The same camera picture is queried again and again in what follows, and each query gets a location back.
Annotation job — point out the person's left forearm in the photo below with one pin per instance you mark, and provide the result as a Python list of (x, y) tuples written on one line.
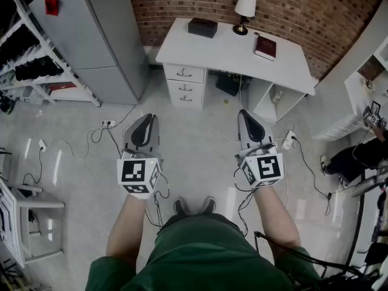
[(127, 229)]

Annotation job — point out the white shelf unit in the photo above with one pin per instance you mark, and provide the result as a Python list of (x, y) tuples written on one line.
[(354, 86)]

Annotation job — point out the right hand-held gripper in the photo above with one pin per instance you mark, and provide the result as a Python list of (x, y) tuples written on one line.
[(268, 167)]

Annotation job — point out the white power strip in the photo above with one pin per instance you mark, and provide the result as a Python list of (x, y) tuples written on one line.
[(108, 122), (288, 141)]

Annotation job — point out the person's left shoe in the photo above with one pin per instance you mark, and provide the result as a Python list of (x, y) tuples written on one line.
[(180, 206)]

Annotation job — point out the person's right shoe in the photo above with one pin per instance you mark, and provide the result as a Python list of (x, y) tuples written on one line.
[(209, 205)]

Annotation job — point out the red fridge magnet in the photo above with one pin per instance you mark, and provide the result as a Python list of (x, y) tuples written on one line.
[(51, 5)]

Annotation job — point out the flat red box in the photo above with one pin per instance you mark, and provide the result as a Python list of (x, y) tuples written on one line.
[(63, 86)]

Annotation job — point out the black metal stand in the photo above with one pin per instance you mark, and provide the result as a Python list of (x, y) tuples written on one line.
[(359, 223)]

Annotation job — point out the dark red book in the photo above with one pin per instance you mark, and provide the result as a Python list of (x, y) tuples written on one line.
[(266, 47)]

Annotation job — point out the person's shoe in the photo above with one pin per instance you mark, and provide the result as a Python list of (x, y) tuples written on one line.
[(209, 205), (180, 206)]

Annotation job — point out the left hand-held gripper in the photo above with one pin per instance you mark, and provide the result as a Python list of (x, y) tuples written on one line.
[(133, 171)]

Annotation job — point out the black trousers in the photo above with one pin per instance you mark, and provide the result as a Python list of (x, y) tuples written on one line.
[(169, 221)]

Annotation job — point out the person's right forearm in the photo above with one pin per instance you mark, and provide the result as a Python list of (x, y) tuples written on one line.
[(276, 220)]

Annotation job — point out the green shirt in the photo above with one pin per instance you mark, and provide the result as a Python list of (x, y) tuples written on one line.
[(206, 253)]

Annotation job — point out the black bag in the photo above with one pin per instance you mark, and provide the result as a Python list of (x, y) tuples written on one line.
[(36, 68)]

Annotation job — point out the white desk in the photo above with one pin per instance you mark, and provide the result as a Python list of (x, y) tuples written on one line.
[(230, 50)]

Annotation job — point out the white shelf rack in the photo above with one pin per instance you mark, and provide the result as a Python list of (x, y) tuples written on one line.
[(60, 95)]

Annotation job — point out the grey metal cabinet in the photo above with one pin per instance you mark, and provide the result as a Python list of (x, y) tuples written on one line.
[(91, 41)]

